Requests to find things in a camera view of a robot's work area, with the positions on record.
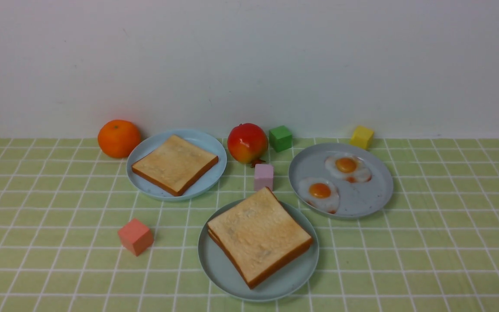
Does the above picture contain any toast slice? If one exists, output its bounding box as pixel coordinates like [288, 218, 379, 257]
[207, 229, 250, 287]
[207, 188, 313, 289]
[131, 134, 219, 197]

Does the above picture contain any red pomegranate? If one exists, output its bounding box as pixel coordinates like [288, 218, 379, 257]
[227, 123, 269, 168]

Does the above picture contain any pink cube block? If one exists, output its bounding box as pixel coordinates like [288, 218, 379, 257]
[253, 163, 275, 191]

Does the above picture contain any green cube block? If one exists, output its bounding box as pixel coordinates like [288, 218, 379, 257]
[269, 126, 292, 153]

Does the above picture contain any front fried egg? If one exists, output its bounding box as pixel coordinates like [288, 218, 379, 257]
[297, 177, 340, 215]

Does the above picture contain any fried egg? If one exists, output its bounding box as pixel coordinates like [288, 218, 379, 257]
[297, 177, 340, 215]
[324, 154, 373, 183]

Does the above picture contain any grey-blue egg plate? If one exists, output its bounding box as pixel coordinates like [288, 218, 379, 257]
[288, 143, 394, 219]

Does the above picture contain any back fried egg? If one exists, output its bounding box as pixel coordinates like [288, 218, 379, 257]
[324, 154, 373, 183]

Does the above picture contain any light blue bread plate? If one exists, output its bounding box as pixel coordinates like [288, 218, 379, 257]
[126, 130, 227, 202]

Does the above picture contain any yellow cube block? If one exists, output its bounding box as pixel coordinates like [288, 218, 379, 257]
[349, 126, 374, 150]

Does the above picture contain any teal empty plate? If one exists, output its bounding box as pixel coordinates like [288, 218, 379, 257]
[198, 201, 320, 302]

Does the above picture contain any orange fruit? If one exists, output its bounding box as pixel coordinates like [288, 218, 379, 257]
[97, 119, 142, 159]

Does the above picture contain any red cube block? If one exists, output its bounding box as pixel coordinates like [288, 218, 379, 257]
[117, 218, 154, 257]

